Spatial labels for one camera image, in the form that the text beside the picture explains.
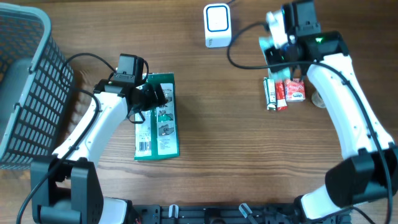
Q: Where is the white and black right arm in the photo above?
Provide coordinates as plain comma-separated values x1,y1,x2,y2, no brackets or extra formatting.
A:
265,1,397,221

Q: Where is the white barcode scanner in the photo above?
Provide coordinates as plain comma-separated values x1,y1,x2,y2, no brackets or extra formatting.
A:
203,3,232,48

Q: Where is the grey plastic mesh basket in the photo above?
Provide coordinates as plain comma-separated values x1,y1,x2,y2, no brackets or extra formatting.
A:
1,3,75,170

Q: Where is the red stick packet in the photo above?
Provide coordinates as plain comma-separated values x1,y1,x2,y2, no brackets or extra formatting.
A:
275,81,287,111

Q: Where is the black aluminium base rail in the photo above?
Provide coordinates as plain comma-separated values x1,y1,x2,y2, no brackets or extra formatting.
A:
128,203,351,224

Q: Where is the red and white tissue pack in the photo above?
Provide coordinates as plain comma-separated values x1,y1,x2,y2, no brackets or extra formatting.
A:
284,78,305,102

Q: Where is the teal sponge wrapper pack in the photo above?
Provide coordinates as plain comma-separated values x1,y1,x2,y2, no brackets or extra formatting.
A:
259,37,292,82

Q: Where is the green lid white jar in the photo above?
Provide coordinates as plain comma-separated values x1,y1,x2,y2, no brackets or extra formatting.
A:
312,91,326,108

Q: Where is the green 3M sponge package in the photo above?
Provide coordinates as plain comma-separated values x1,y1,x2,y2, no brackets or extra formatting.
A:
134,73,180,161

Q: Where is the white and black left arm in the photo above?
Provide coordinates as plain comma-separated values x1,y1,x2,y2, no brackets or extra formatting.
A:
26,54,166,223

